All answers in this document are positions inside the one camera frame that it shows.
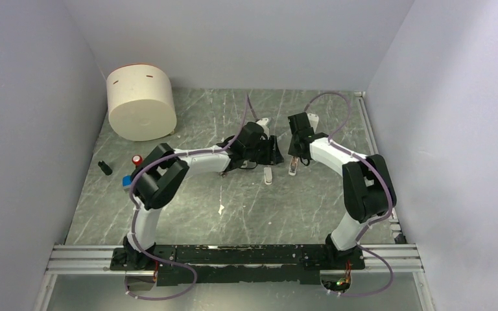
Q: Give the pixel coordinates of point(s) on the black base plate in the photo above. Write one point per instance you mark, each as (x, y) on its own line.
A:
(182, 264)

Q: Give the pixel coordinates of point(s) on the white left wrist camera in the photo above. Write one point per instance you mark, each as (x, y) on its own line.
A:
(264, 123)

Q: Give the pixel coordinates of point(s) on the red capped black bottle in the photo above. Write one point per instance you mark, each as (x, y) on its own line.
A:
(137, 160)

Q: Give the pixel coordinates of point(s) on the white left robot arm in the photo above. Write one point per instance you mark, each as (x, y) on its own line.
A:
(157, 177)

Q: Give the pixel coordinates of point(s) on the small black cylinder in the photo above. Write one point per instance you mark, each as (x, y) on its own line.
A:
(106, 169)

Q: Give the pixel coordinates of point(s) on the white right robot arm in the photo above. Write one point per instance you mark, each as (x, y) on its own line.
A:
(368, 191)

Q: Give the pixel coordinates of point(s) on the aluminium frame rail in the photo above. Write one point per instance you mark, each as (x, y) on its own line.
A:
(95, 260)

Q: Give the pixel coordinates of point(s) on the cream cylindrical container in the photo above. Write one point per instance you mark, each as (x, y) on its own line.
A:
(140, 102)

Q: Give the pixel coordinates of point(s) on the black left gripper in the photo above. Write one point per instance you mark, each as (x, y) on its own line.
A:
(273, 155)

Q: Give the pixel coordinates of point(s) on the small blue block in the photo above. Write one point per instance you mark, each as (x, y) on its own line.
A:
(126, 181)

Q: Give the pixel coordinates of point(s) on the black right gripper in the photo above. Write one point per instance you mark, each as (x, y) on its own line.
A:
(292, 149)

